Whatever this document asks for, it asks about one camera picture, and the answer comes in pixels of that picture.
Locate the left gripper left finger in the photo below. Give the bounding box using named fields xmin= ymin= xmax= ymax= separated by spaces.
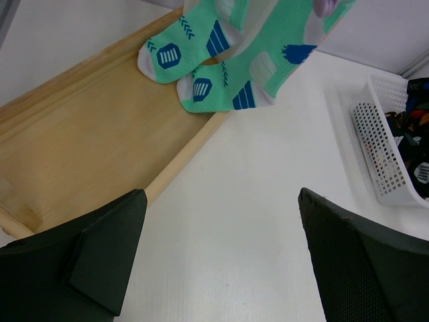
xmin=1 ymin=189 xmax=147 ymax=321

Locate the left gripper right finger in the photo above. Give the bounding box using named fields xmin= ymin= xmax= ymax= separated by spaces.
xmin=298 ymin=188 xmax=428 ymax=321

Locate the black blue sport sock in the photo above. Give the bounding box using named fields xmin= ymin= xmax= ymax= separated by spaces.
xmin=394 ymin=133 xmax=428 ymax=199

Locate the red yellow argyle sock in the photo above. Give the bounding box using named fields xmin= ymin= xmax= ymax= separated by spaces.
xmin=385 ymin=109 xmax=428 ymax=138

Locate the mint green sock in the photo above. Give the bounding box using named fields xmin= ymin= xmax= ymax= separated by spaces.
xmin=177 ymin=1 xmax=354 ymax=113
xmin=137 ymin=0 xmax=249 ymax=84

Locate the purple round clip hanger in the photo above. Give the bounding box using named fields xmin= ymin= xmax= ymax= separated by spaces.
xmin=313 ymin=0 xmax=341 ymax=18

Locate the white plastic basket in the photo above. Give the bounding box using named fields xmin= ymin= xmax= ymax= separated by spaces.
xmin=350 ymin=74 xmax=428 ymax=209

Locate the wooden rack with tray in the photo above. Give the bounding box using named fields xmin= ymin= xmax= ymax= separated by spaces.
xmin=1 ymin=9 xmax=227 ymax=239

